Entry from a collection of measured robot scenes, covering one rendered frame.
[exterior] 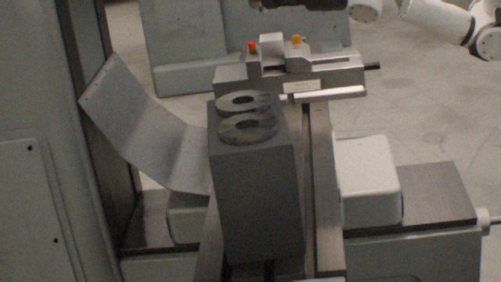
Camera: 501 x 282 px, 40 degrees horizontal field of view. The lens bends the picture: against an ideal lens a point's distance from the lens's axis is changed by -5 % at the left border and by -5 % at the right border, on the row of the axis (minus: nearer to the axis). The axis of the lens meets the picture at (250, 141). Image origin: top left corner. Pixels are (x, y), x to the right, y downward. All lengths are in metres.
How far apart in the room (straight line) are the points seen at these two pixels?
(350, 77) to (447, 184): 0.33
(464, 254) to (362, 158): 0.31
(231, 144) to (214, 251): 0.20
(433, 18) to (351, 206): 0.42
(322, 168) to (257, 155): 0.35
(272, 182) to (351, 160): 0.59
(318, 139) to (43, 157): 0.55
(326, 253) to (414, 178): 0.64
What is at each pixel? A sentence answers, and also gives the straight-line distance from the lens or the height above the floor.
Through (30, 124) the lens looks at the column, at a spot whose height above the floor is 1.08.
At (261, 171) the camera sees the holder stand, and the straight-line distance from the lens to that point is 1.01.
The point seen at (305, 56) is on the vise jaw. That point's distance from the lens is 1.61.
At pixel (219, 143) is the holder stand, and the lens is 1.03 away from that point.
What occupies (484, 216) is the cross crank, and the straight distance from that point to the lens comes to 1.68.
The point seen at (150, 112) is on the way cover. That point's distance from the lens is 1.66.
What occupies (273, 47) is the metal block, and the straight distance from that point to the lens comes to 1.63.
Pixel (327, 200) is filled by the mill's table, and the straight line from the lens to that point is 1.22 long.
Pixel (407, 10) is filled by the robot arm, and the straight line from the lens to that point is 1.35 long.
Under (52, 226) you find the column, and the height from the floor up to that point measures 0.85.
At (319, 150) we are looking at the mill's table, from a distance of 1.40.
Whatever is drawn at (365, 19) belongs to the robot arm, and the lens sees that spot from 1.34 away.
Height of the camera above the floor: 1.55
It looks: 24 degrees down
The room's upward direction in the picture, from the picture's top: 8 degrees counter-clockwise
